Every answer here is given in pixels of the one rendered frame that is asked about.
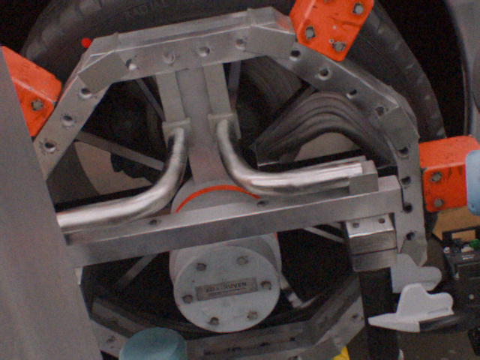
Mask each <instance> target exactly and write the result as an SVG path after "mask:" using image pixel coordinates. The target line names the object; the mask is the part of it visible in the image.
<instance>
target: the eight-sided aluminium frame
mask: <svg viewBox="0 0 480 360"><path fill-rule="evenodd" d="M295 39H296V33H295V31H294V28H293V24H292V22H291V19H290V17H289V16H285V15H283V14H282V13H280V12H279V11H277V10H275V9H274V8H273V7H270V6H269V7H261V8H257V9H253V8H248V9H247V10H246V11H241V12H237V13H229V14H224V15H220V16H213V17H208V18H204V19H196V20H191V21H187V22H180V23H175V24H171V25H164V26H159V27H155V28H147V29H143V30H139V31H131V32H126V33H122V34H119V33H118V32H116V33H115V34H112V35H110V36H106V37H98V38H95V39H94V40H93V41H92V43H91V45H90V46H89V48H88V49H87V51H86V52H84V53H83V54H82V56H81V59H80V61H79V63H78V65H77V66H76V67H75V69H74V71H73V73H72V74H71V75H70V77H69V80H68V81H67V82H66V84H65V85H64V87H63V89H62V91H61V94H60V97H59V99H58V104H57V106H56V108H55V109H54V111H53V112H52V114H51V116H50V117H49V118H48V120H47V121H46V123H45V125H44V126H43V127H42V129H41V130H40V132H39V134H38V135H37V136H36V138H35V139H34V142H33V145H34V149H35V151H36V154H37V158H38V161H39V164H40V168H41V170H42V173H43V177H44V179H45V181H46V180H47V179H48V177H49V176H50V174H51V172H52V171H53V170H54V169H55V167H56V165H57V164H58V162H59V161H60V160H61V158H62V156H63V155H64V153H65V152H66V151H67V150H68V148H69V146H70V145H71V143H72V142H73V141H74V139H75V137H76V136H77V134H78V133H79V132H80V130H81V127H82V126H83V125H84V123H85V122H86V120H87V118H88V117H89V116H90V115H91V113H92V111H93V110H94V108H95V107H96V106H97V104H98V102H99V101H100V100H101V99H102V97H103V96H104V95H105V93H106V92H107V90H108V88H109V87H110V86H111V84H112V83H118V82H123V81H127V80H135V79H139V78H143V77H152V76H155V74H156V73H157V72H162V71H170V70H175V72H176V71H184V70H189V69H193V68H201V67H202V66H203V64H207V63H211V62H219V61H222V63H226V62H234V61H238V60H243V59H251V58H255V57H259V56H268V57H269V58H271V59H273V60H274V61H276V62H277V63H278V64H280V65H282V66H283V67H285V68H286V69H287V70H289V71H291V72H293V73H294V74H295V75H297V76H298V77H300V78H302V79H303V80H304V81H306V82H307V83H309V84H311V85H312V86H313V87H315V88H316V89H318V90H320V91H321V92H337V93H338V94H340V95H342V96H344V97H345V98H347V99H348V100H349V101H351V102H352V103H354V104H355V105H356V106H357V107H358V108H359V109H360V110H361V112H362V113H363V114H364V115H365V116H366V118H367V119H368V120H369V122H370V123H371V124H372V125H373V126H374V127H376V128H378V129H379V131H383V133H384V134H385V138H386V139H387V141H388V144H389V146H390V148H391V150H392V153H393V155H394V157H395V159H396V161H397V164H398V168H399V177H400V178H399V180H400V183H401V185H402V188H403V198H404V207H405V209H404V210H402V211H396V212H391V213H389V216H390V218H391V222H392V223H393V226H394V229H395V236H396V245H397V254H406V255H408V256H410V258H411V259H412V261H413V262H414V263H415V264H416V265H417V266H418V267H422V266H423V264H424V263H425V262H426V261H427V259H428V258H427V246H428V243H427V241H426V238H425V219H424V208H423V198H422V180H421V169H420V159H419V138H420V136H419V134H418V129H417V119H416V116H415V114H414V112H413V110H412V109H411V107H410V105H409V103H408V101H407V99H406V98H405V97H404V96H402V95H399V94H398V93H397V92H396V91H394V90H393V89H392V87H391V86H387V85H385V84H383V83H382V82H380V81H379V80H378V79H376V78H375V77H373V76H371V75H370V74H369V73H368V72H366V71H365V70H363V69H361V68H360V67H359V66H357V65H356V64H354V63H352V62H351V61H350V60H349V59H347V58H345V57H344V58H343V61H342V62H337V61H334V60H332V59H330V58H328V57H327V56H325V55H323V54H321V53H319V52H317V51H316V50H314V49H311V48H309V47H306V46H304V45H302V44H300V43H297V42H295ZM200 47H207V48H208V49H207V50H206V51H202V50H200V49H199V48H200ZM169 53H172V57H170V58H168V56H169ZM90 320H91V324H92V326H93V329H94V333H95V336H96V338H97V342H98V345H99V347H100V350H103V351H104V352H106V353H109V354H110V355H112V356H115V357H116V358H119V353H120V350H121V348H122V347H123V346H124V344H125V343H126V342H127V341H128V340H129V339H130V338H131V337H133V336H134V335H135V334H137V333H138V332H141V331H143V330H146V329H150V328H157V327H158V326H156V325H154V324H152V323H150V322H148V321H146V320H144V319H142V318H140V317H138V316H136V315H134V314H132V313H130V312H129V311H127V310H125V309H123V308H121V307H119V306H117V305H115V304H113V303H111V302H109V301H107V300H105V299H103V298H101V297H99V296H97V295H94V301H93V307H92V312H91V317H90ZM364 326H365V321H364V315H363V308H362V297H361V291H360V285H359V274H358V272H357V273H355V272H353V273H352V274H351V275H350V276H349V277H348V278H347V279H346V280H345V281H344V282H343V283H342V284H341V285H340V287H339V288H338V289H337V290H336V292H335V293H334V294H333V295H332V296H331V297H330V298H329V299H328V301H327V302H326V303H325V304H324V305H323V306H322V307H321V308H320V309H319V310H318V311H317V312H316V313H315V314H314V315H313V317H312V318H311V319H309V320H307V321H303V322H294V323H290V324H286V325H277V326H272V327H268V328H259V329H255V330H250V331H242V332H238V333H233V334H225V335H220V336H215V337H207V338H202V339H197V340H185V341H184V344H185V352H186V355H187V359H188V360H333V359H334V358H335V357H336V356H339V355H340V354H341V353H342V351H341V350H342V349H343V348H344V347H345V346H346V345H347V344H348V343H349V342H350V340H351V339H352V338H353V337H354V336H355V335H356V334H357V333H358V332H359V331H360V330H361V329H362V328H363V327H364ZM158 328H160V327H158Z"/></svg>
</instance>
